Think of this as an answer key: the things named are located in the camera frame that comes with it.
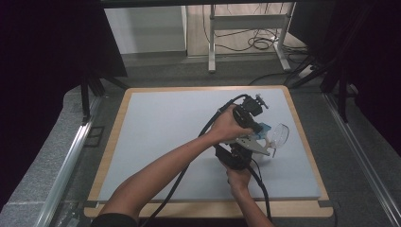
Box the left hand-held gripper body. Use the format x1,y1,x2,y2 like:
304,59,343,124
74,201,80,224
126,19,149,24
233,93,270,131

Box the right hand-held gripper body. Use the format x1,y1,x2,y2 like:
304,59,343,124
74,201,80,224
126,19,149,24
215,134,272,171

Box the person's right hand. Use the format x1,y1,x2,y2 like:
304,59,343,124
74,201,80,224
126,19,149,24
224,164,253,191

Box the person's left hand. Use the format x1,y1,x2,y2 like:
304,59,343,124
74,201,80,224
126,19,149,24
210,104,253,145

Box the white power strip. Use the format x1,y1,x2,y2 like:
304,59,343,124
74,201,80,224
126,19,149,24
297,64,317,79

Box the white table mat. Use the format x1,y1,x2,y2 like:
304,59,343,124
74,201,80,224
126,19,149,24
97,88,323,202

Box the black stand legs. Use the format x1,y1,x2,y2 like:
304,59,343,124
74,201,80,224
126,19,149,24
283,51,353,125
78,70,131,125

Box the white cabinet panel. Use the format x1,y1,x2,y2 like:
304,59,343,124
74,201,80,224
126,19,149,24
103,5,189,57

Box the person's black sleeve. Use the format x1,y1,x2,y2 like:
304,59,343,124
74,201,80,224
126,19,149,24
90,212,140,227

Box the black cables on floor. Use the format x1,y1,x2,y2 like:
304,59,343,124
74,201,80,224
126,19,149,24
201,4,308,55

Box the white metal desk frame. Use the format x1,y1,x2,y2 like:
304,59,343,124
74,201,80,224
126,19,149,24
207,2,297,74

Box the aluminium rail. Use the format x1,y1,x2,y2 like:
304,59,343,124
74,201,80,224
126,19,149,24
323,93,401,226
33,94,103,227

